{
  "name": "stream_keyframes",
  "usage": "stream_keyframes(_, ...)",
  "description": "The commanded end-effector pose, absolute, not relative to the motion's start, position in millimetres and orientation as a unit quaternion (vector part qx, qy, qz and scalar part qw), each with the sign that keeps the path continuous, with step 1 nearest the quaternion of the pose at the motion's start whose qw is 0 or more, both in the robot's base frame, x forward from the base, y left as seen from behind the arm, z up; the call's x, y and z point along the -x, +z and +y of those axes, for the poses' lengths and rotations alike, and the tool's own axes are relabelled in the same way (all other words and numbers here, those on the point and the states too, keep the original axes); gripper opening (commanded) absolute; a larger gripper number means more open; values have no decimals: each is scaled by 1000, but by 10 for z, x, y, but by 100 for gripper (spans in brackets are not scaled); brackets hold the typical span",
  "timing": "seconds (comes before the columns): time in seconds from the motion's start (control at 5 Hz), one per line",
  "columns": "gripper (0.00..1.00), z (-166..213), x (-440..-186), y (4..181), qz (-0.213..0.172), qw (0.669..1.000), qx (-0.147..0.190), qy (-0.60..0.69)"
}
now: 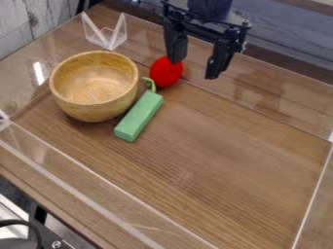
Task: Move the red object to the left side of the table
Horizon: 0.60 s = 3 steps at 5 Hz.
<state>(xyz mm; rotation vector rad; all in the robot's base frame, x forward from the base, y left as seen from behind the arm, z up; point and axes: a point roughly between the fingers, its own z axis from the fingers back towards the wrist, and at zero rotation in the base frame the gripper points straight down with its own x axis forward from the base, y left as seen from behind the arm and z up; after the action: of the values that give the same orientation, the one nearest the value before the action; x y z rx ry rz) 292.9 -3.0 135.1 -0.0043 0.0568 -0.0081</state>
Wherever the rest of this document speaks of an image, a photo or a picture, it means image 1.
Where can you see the black metal table bracket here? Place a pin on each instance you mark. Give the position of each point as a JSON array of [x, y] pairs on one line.
[[57, 235]]

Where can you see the red plush fruit green stem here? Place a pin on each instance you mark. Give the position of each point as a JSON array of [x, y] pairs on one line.
[[164, 75]]

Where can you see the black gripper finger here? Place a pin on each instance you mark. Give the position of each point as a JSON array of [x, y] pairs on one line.
[[177, 41], [225, 47]]

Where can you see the green rectangular block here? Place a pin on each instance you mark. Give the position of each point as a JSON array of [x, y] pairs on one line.
[[140, 115]]

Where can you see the clear acrylic front barrier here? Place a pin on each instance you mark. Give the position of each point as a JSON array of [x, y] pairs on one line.
[[113, 218]]

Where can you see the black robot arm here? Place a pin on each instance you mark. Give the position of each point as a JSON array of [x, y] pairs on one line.
[[208, 20]]

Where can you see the wooden bowl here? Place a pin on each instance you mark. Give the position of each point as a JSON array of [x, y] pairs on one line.
[[94, 85]]

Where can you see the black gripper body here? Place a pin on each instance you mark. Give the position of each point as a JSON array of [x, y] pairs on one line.
[[207, 19]]

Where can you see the clear acrylic corner bracket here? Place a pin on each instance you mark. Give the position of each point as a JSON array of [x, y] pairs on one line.
[[108, 38]]

